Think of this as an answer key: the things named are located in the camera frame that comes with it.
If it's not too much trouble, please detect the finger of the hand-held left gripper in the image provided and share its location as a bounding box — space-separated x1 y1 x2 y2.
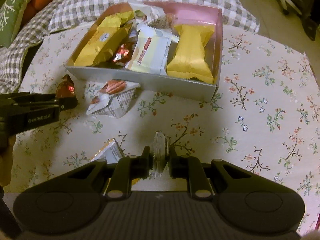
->
0 92 58 105
15 97 78 111

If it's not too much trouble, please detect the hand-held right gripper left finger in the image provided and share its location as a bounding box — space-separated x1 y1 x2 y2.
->
66 147 150 198

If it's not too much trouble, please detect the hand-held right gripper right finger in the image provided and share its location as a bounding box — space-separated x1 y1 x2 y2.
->
169 147 253 197

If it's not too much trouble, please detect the small red snack packet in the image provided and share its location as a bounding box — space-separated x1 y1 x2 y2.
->
55 74 76 98

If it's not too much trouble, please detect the small clear ridged packet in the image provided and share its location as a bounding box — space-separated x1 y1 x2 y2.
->
152 131 171 178

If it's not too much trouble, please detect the white nut print packet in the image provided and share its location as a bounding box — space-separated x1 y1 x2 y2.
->
129 1 175 29
85 79 140 118

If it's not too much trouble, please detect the large yellow snack packet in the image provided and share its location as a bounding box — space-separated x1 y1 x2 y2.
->
74 11 135 67

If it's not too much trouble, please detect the red and white snack packet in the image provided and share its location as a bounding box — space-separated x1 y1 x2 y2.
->
112 44 133 66

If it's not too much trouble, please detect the pink cardboard box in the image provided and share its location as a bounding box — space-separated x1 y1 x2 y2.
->
64 1 223 102

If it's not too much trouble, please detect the white red label packet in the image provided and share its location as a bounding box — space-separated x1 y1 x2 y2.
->
124 22 179 75

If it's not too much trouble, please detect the plain yellow snack packet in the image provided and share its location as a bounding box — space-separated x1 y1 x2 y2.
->
166 23 216 84

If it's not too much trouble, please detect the person's left hand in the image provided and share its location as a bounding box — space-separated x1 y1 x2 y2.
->
0 144 13 188

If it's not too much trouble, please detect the green branch pattern pillow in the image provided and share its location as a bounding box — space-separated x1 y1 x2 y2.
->
0 0 45 48

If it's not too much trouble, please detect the floral tablecloth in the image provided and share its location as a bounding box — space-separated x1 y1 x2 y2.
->
10 25 320 233

